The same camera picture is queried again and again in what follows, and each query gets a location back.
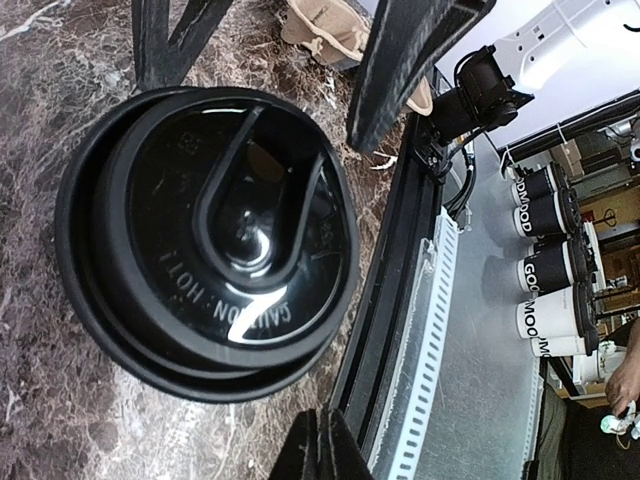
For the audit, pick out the person's hand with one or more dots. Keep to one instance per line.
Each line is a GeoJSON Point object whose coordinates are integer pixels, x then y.
{"type": "Point", "coordinates": [623, 387]}

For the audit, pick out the white lidded cup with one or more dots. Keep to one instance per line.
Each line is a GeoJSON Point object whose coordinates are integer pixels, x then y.
{"type": "Point", "coordinates": [560, 323]}

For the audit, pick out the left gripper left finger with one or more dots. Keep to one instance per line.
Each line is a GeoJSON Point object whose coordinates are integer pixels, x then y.
{"type": "Point", "coordinates": [320, 446]}

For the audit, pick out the black sleeved cup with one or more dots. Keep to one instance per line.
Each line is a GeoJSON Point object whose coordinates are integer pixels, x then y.
{"type": "Point", "coordinates": [539, 184]}
{"type": "Point", "coordinates": [554, 214]}
{"type": "Point", "coordinates": [553, 267]}

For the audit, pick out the black front rail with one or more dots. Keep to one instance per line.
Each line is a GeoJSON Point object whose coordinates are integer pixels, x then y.
{"type": "Point", "coordinates": [364, 378]}

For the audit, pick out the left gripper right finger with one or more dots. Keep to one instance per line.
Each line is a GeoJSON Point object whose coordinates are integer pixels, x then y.
{"type": "Point", "coordinates": [407, 38]}

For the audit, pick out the brown cardboard cup carrier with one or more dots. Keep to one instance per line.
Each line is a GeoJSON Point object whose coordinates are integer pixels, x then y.
{"type": "Point", "coordinates": [334, 33]}

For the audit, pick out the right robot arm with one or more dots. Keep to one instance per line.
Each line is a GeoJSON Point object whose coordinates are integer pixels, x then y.
{"type": "Point", "coordinates": [562, 32]}

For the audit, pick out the white slotted cable duct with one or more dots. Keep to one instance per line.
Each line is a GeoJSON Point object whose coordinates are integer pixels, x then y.
{"type": "Point", "coordinates": [428, 317]}

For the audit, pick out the stack of black lids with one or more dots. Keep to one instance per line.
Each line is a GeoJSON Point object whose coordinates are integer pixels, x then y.
{"type": "Point", "coordinates": [207, 241]}

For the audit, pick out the black sleeved cup far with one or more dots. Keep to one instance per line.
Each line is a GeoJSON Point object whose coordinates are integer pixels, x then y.
{"type": "Point", "coordinates": [539, 184]}

